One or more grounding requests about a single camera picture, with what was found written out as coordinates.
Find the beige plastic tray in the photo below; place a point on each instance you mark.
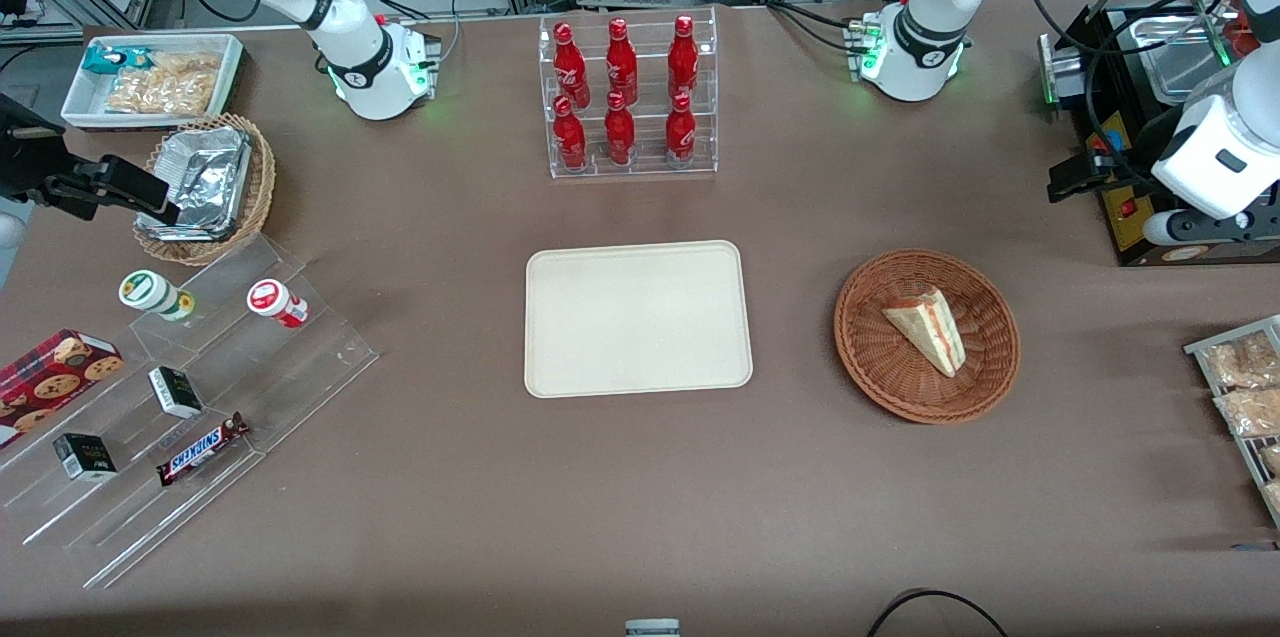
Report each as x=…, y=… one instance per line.
x=638, y=317

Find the Snickers chocolate bar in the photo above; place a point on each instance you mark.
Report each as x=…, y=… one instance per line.
x=200, y=449

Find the triangular sandwich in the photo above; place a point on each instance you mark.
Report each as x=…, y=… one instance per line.
x=930, y=327

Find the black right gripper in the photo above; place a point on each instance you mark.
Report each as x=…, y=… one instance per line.
x=22, y=162

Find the stack of foil trays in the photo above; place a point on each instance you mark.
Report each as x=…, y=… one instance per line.
x=200, y=177

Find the white plastic bin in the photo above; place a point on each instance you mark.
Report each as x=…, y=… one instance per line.
x=80, y=102

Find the clear acrylic bottle rack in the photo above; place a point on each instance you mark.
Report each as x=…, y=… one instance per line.
x=630, y=162

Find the clear bag of crackers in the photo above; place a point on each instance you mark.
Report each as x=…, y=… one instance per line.
x=165, y=85

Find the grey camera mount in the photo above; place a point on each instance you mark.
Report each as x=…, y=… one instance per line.
x=652, y=628

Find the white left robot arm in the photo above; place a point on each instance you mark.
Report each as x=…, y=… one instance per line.
x=915, y=37

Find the clear bagged snack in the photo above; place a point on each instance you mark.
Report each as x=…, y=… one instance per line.
x=1250, y=412
x=1240, y=362

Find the red cola bottle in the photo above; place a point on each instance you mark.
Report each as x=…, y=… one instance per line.
x=680, y=132
x=621, y=65
x=570, y=137
x=569, y=67
x=619, y=132
x=683, y=62

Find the red lid yogurt cup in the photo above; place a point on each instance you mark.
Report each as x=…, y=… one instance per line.
x=275, y=302

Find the teal snack packet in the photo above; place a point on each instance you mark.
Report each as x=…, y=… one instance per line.
x=112, y=59

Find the small black box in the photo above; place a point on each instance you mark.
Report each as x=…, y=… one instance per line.
x=175, y=393
x=85, y=457

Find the light wicker basket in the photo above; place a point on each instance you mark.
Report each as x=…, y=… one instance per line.
x=255, y=187

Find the red cookie box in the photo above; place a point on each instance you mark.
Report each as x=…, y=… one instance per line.
x=50, y=382

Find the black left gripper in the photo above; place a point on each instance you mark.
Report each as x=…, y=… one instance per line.
x=1128, y=149

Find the green lid yogurt cup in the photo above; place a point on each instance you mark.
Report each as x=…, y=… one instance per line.
x=150, y=293

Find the black countertop appliance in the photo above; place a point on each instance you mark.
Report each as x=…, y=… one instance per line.
x=1120, y=237

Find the brown wicker basket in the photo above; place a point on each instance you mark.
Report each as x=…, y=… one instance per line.
x=900, y=377

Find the clear acrylic tiered stand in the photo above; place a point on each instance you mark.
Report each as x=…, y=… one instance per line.
x=250, y=377

